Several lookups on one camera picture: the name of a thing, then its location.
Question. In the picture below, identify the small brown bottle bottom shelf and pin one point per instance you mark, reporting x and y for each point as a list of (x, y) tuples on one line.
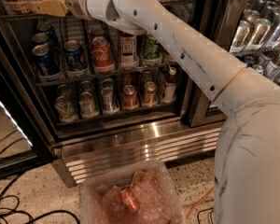
[(169, 85)]

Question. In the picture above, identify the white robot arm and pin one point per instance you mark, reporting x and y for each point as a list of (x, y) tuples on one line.
[(247, 161)]

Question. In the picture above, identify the red coke can middle shelf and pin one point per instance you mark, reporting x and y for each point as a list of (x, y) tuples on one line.
[(101, 52)]

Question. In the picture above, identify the clear plastic bin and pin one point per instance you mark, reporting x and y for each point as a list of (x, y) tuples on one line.
[(141, 193)]

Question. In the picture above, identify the blue pepsi can front left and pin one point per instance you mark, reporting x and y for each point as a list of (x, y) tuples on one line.
[(45, 61)]

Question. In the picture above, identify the glass fridge door right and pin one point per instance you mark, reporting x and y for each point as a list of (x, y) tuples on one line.
[(217, 20)]

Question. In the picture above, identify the gold can bottom shelf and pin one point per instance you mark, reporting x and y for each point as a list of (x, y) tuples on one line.
[(150, 92)]

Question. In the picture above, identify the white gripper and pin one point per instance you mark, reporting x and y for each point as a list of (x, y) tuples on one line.
[(59, 8)]

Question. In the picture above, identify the orange can in bin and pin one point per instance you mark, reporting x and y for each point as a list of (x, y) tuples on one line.
[(129, 201)]

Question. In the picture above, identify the red coke can bottom shelf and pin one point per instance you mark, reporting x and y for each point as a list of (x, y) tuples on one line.
[(129, 96)]

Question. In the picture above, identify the brown tea bottle white cap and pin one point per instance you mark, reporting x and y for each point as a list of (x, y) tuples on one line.
[(127, 50)]

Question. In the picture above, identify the stainless steel fridge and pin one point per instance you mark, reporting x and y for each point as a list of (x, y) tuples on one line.
[(84, 147)]

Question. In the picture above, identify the red coke can shelf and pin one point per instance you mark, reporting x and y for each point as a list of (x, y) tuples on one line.
[(129, 96), (101, 52)]

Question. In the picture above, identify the silver green can bottom left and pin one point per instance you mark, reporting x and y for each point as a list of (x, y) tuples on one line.
[(66, 111)]

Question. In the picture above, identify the green soda can front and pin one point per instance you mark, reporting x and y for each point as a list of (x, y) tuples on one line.
[(151, 48)]

